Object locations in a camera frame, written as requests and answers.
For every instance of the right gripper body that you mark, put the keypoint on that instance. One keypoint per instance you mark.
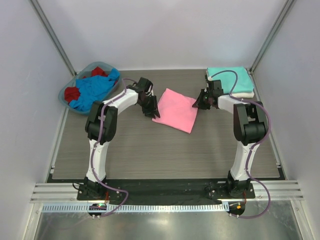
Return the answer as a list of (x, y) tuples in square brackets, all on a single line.
[(204, 99)]

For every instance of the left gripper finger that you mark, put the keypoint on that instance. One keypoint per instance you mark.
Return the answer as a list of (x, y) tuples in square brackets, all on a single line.
[(149, 115), (154, 108)]

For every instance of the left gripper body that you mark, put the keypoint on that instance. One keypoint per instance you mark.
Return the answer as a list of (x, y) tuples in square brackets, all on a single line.
[(147, 102)]

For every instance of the pink t shirt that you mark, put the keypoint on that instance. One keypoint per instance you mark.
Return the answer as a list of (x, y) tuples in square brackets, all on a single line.
[(176, 111)]

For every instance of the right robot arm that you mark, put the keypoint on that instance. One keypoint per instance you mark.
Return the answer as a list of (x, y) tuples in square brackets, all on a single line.
[(250, 126)]

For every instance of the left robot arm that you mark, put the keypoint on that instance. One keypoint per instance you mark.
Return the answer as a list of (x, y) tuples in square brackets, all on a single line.
[(101, 127)]

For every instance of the white folded t shirt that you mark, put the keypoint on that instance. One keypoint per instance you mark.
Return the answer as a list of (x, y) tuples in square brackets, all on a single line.
[(244, 95)]

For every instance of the teal folded t shirt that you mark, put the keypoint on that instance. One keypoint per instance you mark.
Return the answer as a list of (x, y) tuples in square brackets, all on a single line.
[(227, 76)]

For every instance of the blue plastic basket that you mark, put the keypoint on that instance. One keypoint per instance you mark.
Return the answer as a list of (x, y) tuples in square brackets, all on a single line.
[(106, 67)]

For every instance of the blue t shirt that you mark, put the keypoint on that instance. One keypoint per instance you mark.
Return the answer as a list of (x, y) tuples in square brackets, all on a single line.
[(94, 88)]

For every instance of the red t shirt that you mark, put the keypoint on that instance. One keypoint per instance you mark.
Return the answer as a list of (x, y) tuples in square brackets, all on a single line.
[(72, 93)]

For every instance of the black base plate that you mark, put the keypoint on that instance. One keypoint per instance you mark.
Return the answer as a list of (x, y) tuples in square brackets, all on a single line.
[(164, 188)]

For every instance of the slotted cable duct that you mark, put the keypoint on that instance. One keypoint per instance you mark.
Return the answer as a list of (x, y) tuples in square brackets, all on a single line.
[(96, 208)]

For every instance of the right aluminium frame post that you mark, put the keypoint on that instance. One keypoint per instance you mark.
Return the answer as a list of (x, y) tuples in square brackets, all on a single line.
[(285, 10)]

